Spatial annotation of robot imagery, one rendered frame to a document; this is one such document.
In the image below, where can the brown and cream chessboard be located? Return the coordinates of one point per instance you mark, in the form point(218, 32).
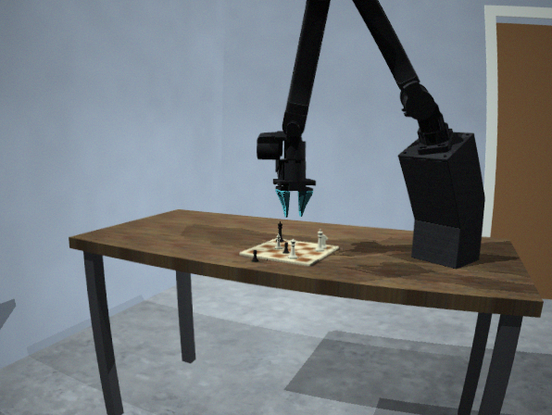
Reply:
point(306, 253)

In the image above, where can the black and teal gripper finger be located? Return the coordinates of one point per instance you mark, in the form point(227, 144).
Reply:
point(303, 198)
point(284, 197)

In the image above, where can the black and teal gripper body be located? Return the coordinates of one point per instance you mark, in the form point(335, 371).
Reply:
point(294, 177)

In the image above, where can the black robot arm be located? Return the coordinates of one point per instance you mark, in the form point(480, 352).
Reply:
point(434, 135)

